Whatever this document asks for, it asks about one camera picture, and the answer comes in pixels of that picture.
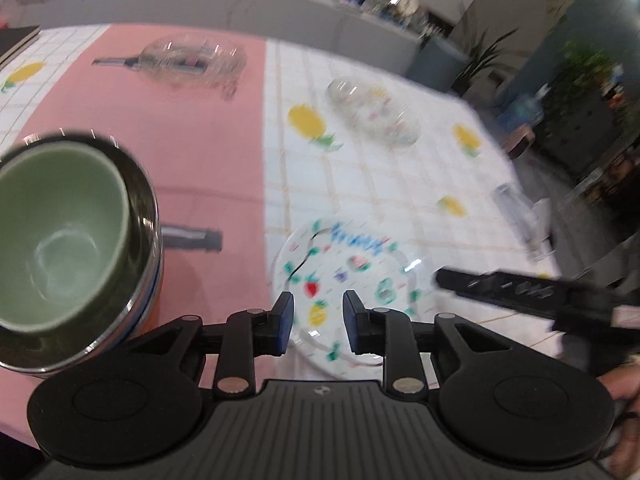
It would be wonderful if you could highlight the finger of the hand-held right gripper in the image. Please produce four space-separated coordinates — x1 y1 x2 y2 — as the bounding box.
432 265 617 321

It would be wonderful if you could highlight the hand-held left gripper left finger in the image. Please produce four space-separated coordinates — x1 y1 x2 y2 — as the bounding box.
125 291 296 397

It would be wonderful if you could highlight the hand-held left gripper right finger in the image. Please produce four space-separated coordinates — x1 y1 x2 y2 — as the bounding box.
342 289 507 397

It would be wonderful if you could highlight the fruit print white plate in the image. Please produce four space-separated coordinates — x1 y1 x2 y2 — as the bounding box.
270 217 439 369

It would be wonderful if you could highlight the stainless steel bowl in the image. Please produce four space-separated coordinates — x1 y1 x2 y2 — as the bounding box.
0 129 165 377

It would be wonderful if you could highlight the green ceramic bowl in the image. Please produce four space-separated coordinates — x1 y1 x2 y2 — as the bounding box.
0 141 132 336

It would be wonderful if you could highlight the person's right hand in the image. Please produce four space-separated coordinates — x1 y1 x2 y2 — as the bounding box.
597 359 640 411

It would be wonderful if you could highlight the white stand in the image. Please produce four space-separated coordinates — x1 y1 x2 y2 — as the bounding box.
492 182 554 264

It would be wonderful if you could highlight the beige small heater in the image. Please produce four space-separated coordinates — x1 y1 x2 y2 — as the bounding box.
507 127 537 159

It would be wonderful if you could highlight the blue water bottle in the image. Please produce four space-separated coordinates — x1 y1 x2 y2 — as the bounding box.
497 92 546 134

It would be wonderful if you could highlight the pink table runner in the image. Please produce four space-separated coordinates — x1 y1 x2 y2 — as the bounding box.
0 24 274 441

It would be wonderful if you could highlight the leafy green plant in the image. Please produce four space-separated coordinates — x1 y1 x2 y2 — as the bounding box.
544 39 617 162

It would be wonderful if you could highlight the dotted clear glass plate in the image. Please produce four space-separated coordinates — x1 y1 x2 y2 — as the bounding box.
325 77 422 149

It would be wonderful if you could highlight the potted long-leaf plant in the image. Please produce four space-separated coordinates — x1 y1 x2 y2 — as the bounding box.
450 14 521 97

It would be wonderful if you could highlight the grey trash can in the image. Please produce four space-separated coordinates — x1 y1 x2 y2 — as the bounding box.
407 35 471 94

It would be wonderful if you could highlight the black book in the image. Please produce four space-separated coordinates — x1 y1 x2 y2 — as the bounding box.
0 25 41 67

